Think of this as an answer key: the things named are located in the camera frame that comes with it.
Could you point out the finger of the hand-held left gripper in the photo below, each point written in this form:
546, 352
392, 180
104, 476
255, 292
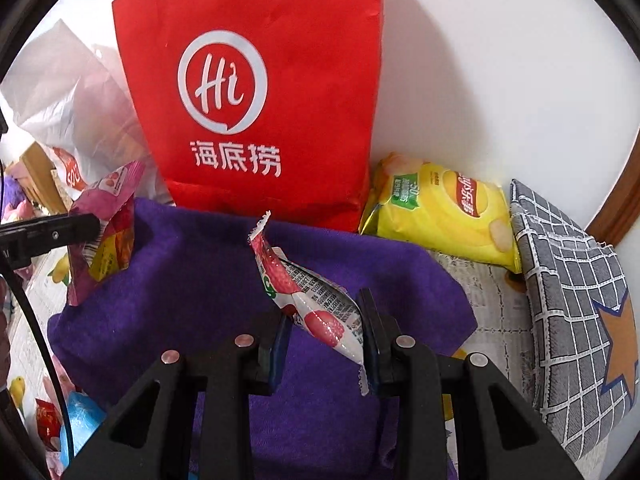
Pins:
60, 230

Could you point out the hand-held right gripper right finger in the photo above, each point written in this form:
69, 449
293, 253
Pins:
372, 360

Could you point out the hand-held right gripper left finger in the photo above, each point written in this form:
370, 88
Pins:
277, 360

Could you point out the lychee snack packet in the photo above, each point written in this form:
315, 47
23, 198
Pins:
320, 320

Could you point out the pink and yellow snack packet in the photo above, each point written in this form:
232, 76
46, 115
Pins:
110, 195

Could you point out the light blue tissue pack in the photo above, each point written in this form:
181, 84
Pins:
82, 420

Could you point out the purple towel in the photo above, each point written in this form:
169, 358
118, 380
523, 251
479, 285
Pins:
200, 270

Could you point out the white plastic bag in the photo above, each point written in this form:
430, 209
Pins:
65, 90

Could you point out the yellow chips bag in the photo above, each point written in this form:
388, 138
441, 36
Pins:
435, 210

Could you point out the red snack packet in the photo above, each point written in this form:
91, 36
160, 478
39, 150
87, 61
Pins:
47, 420

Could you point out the grey checked star pouch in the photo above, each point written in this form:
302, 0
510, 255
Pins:
565, 285

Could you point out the red paper bag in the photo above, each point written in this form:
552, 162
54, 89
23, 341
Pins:
300, 60

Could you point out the wooden door frame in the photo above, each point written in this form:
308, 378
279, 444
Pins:
620, 215

